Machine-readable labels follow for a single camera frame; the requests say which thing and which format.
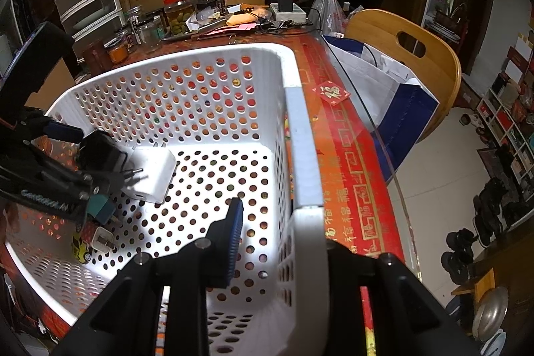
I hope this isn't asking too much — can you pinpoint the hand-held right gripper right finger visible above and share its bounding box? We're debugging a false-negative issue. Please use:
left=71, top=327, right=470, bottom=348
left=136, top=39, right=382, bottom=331
left=312, top=240, right=480, bottom=356

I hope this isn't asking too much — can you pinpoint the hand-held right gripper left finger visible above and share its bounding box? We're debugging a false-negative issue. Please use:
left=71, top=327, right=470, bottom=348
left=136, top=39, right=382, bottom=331
left=52, top=198, right=245, bottom=356

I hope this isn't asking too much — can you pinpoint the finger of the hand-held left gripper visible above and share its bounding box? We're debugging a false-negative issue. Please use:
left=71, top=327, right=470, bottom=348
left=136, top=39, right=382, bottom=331
left=14, top=108, right=84, bottom=144
left=8, top=141, right=101, bottom=200

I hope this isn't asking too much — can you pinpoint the black charger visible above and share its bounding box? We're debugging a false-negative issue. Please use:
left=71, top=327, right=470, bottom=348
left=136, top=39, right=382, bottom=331
left=77, top=129, right=150, bottom=198

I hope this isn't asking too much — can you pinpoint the teal charger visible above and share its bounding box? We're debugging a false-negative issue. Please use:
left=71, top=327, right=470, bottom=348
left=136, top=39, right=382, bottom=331
left=85, top=193, right=121, bottom=229

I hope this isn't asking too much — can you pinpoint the small white charger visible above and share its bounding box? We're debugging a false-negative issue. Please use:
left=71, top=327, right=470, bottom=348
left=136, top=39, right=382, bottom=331
left=89, top=226, right=117, bottom=254

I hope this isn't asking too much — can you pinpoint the yellow cartoon charger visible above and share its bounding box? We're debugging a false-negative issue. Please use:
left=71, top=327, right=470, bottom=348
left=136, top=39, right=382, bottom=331
left=71, top=223, right=94, bottom=263

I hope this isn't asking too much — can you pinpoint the large white charger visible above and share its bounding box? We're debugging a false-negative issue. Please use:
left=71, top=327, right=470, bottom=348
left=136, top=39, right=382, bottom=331
left=125, top=146, right=178, bottom=203

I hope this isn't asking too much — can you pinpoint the white perforated plastic basket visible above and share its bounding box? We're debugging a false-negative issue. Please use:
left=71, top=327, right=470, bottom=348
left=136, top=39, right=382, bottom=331
left=4, top=43, right=330, bottom=356

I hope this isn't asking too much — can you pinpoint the brown jar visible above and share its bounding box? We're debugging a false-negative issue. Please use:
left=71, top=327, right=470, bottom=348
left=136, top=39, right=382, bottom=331
left=81, top=39, right=113, bottom=77

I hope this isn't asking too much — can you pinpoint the orange jar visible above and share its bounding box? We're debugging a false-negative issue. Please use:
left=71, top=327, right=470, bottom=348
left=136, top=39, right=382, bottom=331
left=105, top=37, right=129, bottom=65

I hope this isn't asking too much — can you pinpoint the black sandal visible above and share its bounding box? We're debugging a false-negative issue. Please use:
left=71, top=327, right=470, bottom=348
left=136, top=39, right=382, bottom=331
left=446, top=229, right=478, bottom=252
left=440, top=251, right=474, bottom=285
left=473, top=176, right=507, bottom=248

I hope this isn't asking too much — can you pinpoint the red printed tablecloth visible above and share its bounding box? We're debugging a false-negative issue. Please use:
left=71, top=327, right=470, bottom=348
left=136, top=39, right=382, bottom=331
left=0, top=24, right=422, bottom=356

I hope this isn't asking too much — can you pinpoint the empty glass jar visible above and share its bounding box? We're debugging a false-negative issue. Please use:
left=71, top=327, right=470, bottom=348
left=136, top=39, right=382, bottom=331
left=140, top=16, right=165, bottom=52

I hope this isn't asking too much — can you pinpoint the wooden stool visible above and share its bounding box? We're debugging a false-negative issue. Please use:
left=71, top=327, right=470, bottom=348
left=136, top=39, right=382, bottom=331
left=451, top=268, right=495, bottom=302

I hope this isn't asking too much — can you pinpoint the glass pickle jar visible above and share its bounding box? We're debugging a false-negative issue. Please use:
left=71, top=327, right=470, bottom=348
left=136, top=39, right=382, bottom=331
left=164, top=0, right=197, bottom=36

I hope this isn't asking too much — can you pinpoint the metal pan lid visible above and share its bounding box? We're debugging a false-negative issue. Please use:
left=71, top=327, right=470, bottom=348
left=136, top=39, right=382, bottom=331
left=471, top=285, right=510, bottom=342

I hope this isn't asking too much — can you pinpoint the red square paper sticker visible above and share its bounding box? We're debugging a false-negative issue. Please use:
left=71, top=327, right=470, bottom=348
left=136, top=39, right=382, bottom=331
left=312, top=81, right=350, bottom=105

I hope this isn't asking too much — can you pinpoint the white and blue paper bag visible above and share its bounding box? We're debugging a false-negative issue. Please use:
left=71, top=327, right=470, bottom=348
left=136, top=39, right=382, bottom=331
left=323, top=35, right=441, bottom=186

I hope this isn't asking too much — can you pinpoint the yellow folded cloth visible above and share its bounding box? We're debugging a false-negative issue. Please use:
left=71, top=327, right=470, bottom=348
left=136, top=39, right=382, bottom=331
left=225, top=13, right=257, bottom=27

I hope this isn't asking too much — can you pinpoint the white cube shelf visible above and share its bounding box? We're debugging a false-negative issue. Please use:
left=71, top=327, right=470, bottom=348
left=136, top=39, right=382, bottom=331
left=476, top=60, right=534, bottom=190

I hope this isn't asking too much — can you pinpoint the white power strip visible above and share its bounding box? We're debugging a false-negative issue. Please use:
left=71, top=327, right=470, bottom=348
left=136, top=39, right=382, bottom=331
left=270, top=2, right=307, bottom=23

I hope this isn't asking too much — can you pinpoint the clear plastic bag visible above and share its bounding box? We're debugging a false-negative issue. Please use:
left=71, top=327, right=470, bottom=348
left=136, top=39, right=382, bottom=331
left=311, top=0, right=347, bottom=37

